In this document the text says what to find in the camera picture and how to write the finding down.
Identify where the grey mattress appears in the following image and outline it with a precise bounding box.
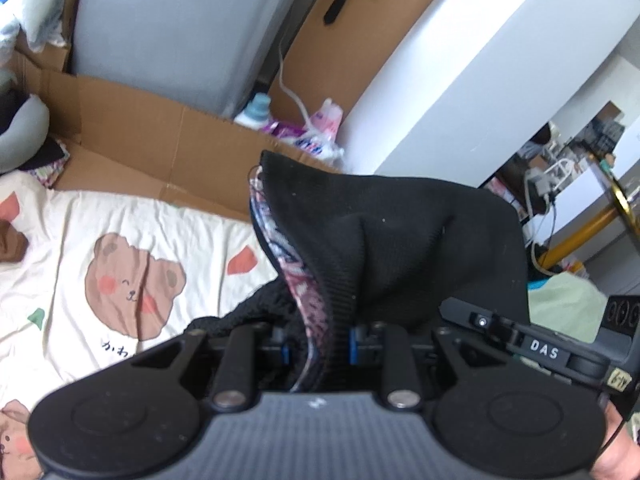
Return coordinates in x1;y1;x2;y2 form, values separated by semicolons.
67;0;321;119

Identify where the pale pink refill pouch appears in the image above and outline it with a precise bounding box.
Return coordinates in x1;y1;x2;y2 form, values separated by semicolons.
306;97;346;147

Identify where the black skirt with patterned lining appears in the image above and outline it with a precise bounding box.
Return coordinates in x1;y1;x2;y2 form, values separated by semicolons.
185;150;531;396

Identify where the pink white detergent pouch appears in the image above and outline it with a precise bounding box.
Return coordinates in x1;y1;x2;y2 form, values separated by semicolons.
260;119;346;166

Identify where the cluttered storage shelf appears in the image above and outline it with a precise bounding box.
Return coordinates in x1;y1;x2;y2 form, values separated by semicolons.
515;101;629;187

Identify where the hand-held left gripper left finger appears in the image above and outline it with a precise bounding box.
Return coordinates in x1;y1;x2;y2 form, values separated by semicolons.
127;324;291;409

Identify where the blue cap detergent bottle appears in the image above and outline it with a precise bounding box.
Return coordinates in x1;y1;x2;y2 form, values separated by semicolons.
234;92;274;131

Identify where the brown cardboard box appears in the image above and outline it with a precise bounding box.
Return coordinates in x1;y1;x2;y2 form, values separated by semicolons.
10;0;343;222

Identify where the colourful patterned cloth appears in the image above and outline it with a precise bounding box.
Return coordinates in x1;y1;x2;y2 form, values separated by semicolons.
22;139;71;189

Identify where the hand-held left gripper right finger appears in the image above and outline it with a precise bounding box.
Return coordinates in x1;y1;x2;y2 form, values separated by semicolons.
348;324;506;409

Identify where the white cable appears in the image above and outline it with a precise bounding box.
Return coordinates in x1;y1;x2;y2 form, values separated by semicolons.
277;47;314;124

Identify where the brown garment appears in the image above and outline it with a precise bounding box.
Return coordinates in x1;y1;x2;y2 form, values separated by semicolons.
0;219;29;264

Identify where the person's right hand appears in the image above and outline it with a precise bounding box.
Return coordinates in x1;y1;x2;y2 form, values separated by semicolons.
592;402;640;480

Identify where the white power adapter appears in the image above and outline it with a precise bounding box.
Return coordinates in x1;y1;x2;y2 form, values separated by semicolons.
524;159;562;212

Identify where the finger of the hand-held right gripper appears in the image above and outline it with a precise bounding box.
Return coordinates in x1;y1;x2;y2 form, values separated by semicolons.
439;296;527;349

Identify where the pale green cloth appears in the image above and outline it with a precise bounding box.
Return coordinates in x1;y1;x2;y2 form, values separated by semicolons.
527;274;609;357

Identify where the white cabinet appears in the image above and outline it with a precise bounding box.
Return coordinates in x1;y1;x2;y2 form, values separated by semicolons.
337;0;640;192

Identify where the bear print bed sheet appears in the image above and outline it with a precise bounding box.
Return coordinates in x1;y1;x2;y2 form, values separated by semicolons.
0;170;281;480

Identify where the white printed pillow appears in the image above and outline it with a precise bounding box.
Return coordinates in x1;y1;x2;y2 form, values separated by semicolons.
0;0;89;57

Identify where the grey cushion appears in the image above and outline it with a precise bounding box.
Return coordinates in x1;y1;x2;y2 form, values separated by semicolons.
0;67;51;174

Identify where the yellow metal stand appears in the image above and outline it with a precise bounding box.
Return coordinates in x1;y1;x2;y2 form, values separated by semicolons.
536;152;640;272

